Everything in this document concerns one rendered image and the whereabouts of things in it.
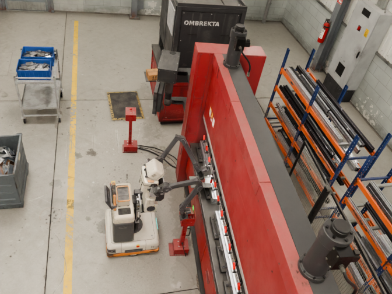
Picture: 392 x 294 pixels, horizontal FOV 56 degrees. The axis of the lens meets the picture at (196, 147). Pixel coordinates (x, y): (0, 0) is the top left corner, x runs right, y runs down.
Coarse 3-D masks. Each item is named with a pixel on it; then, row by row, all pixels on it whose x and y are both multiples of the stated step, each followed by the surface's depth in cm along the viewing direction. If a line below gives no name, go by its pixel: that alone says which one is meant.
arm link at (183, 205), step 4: (196, 188) 408; (200, 188) 405; (192, 192) 411; (196, 192) 411; (188, 196) 415; (192, 196) 414; (184, 200) 420; (188, 200) 416; (180, 204) 424; (184, 204) 419; (180, 208) 420; (184, 208) 421
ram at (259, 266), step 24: (216, 96) 421; (216, 120) 420; (216, 144) 419; (240, 168) 333; (240, 192) 333; (240, 216) 332; (240, 240) 332; (264, 240) 276; (264, 264) 276; (264, 288) 275
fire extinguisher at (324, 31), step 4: (328, 20) 836; (324, 24) 841; (328, 24) 839; (324, 28) 844; (328, 28) 844; (320, 32) 857; (324, 32) 849; (320, 36) 858; (324, 36) 856; (320, 40) 863; (324, 40) 867
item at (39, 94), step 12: (60, 72) 672; (36, 84) 581; (48, 84) 667; (60, 84) 666; (24, 96) 631; (36, 96) 636; (48, 96) 641; (24, 108) 606; (36, 108) 611; (48, 108) 616; (24, 120) 623; (60, 120) 638
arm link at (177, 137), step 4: (176, 136) 421; (180, 136) 423; (184, 136) 428; (172, 140) 425; (176, 140) 423; (180, 140) 422; (172, 144) 426; (168, 148) 428; (164, 152) 430; (168, 152) 430; (160, 156) 431; (164, 156) 431; (160, 160) 431
